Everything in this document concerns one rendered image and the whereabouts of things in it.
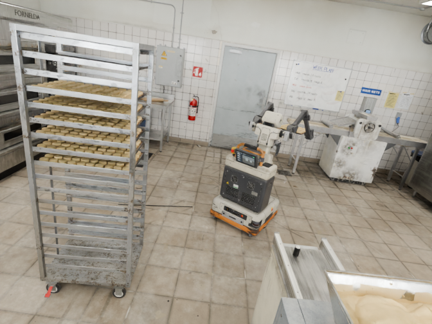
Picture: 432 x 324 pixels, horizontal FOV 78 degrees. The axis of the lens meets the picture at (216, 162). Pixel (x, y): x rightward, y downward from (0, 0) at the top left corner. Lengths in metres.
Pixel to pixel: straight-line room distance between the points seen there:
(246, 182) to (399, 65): 4.27
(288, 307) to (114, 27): 5.55
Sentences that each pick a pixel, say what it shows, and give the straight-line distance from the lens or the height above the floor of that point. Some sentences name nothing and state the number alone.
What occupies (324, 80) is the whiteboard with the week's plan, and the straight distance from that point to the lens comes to 5.80.
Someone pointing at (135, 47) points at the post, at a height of 1.79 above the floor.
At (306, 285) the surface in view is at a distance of 1.52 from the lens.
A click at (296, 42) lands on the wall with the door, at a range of 5.63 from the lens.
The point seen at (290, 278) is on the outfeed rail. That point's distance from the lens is 1.42.
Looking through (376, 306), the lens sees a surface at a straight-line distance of 0.87.
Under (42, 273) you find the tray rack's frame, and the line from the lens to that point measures 2.43.
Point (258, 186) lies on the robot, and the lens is 2.90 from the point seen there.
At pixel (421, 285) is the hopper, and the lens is 1.01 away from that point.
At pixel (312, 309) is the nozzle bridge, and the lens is 0.93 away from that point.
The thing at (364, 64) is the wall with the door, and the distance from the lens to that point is 6.06.
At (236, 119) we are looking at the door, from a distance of 5.64.
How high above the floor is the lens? 1.81
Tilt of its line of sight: 21 degrees down
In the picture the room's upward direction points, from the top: 9 degrees clockwise
